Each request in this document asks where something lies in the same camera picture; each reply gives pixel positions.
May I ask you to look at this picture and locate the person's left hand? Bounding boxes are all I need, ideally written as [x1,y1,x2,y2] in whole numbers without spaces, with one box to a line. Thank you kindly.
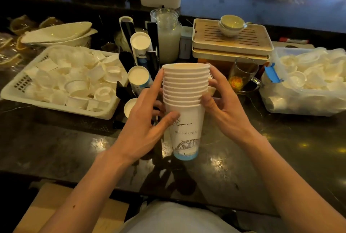
[113,68,181,163]

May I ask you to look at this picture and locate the person's right hand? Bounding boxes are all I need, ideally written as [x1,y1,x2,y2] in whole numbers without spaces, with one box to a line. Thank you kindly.
[200,64,261,147]

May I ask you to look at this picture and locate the stack of white paper cups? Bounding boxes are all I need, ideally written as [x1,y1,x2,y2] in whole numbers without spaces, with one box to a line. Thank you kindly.
[162,63,211,161]

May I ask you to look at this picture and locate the person's left forearm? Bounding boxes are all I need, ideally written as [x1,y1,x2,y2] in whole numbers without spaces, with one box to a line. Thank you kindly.
[39,149,137,233]

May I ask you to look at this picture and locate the person's right forearm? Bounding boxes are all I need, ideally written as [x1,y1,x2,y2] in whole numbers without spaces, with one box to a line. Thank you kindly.
[240,130,346,233]

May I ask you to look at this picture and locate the sleeve of white cups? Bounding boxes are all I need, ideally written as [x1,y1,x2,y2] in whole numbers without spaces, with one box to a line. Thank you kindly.
[128,66,152,91]
[124,98,139,119]
[130,32,152,62]

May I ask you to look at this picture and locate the black marble countertop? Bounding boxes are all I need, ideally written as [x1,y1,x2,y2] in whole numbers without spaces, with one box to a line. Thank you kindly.
[0,33,346,216]

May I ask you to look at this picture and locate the pile of small white cups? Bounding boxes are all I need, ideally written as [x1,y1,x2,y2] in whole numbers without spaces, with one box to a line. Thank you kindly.
[280,48,346,92]
[24,48,128,112]

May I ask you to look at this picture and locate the person's white shirt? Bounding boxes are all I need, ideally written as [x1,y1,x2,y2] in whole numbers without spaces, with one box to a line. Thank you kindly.
[119,201,241,233]

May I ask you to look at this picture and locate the glass mug with tea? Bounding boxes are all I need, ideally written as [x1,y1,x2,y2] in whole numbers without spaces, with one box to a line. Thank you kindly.
[228,57,262,95]

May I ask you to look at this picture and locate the clear plastic storage bin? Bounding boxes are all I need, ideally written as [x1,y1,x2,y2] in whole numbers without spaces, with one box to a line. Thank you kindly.
[259,47,346,117]

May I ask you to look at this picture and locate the pale ceramic bowl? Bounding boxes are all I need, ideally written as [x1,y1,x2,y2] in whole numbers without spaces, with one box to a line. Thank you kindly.
[220,15,245,30]
[218,21,248,38]

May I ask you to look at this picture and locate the large frosted plastic container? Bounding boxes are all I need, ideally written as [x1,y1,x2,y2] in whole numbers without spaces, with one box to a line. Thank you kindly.
[150,8,182,65]

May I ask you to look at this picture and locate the red-capped marker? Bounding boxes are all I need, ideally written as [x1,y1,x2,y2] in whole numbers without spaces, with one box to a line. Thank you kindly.
[279,37,310,45]

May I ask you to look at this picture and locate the black cup dispenser rack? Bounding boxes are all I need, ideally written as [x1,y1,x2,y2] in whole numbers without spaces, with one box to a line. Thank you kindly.
[112,15,160,131]

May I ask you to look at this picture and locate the white leaf-shaped dish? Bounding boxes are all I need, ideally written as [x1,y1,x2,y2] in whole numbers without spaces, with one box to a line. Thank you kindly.
[21,21,93,44]
[35,28,98,48]

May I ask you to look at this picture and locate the taped cardboard box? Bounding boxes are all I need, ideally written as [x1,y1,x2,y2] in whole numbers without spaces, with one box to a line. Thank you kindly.
[13,183,130,233]

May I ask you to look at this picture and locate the large white slotted basket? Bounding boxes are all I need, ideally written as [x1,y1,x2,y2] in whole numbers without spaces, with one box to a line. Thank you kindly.
[0,45,129,120]

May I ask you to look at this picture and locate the cluster of gold-rimmed glass dishes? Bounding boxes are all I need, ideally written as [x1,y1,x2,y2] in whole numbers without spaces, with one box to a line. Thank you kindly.
[0,15,65,68]

